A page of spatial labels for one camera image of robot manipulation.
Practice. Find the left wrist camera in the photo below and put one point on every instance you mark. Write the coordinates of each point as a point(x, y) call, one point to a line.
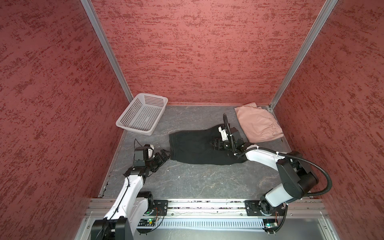
point(142, 155)

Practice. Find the right circuit board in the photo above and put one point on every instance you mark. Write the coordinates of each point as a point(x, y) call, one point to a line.
point(270, 225)

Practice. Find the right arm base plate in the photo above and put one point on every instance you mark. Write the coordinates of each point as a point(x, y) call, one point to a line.
point(256, 208)

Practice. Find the white plastic laundry basket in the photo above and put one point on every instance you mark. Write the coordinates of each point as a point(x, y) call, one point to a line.
point(143, 114)

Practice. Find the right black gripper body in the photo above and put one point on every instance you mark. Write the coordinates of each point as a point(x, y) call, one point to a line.
point(224, 145)

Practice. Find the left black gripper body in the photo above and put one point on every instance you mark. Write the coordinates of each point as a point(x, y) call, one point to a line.
point(156, 161)

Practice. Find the circuit board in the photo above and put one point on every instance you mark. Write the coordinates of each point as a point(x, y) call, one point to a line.
point(147, 223)
point(270, 225)

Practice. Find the white slotted cable duct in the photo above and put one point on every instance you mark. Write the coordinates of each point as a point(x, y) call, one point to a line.
point(209, 224)

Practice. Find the aluminium corner post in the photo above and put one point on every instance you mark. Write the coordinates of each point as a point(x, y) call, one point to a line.
point(97, 26)
point(317, 26)

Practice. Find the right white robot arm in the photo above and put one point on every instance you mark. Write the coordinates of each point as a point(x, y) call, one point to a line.
point(297, 177)

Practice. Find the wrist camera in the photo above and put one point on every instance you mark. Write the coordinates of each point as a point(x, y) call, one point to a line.
point(224, 134)
point(142, 155)

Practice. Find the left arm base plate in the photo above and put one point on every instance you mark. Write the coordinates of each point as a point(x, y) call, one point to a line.
point(160, 208)

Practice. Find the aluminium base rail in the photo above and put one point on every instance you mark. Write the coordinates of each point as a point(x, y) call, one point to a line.
point(237, 208)

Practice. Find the black shorts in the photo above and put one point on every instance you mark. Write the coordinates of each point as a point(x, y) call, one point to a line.
point(196, 147)

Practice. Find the left aluminium corner post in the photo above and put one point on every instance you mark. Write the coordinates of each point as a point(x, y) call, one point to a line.
point(97, 26)

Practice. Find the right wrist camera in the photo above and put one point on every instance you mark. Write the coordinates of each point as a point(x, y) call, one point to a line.
point(224, 134)

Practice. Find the right aluminium corner post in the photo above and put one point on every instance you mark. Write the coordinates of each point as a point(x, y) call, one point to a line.
point(317, 26)

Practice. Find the pink shorts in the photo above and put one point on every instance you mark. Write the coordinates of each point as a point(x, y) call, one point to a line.
point(258, 124)

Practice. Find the left circuit board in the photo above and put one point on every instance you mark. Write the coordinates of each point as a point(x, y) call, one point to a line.
point(147, 223)

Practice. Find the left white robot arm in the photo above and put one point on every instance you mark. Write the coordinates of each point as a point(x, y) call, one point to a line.
point(133, 206)

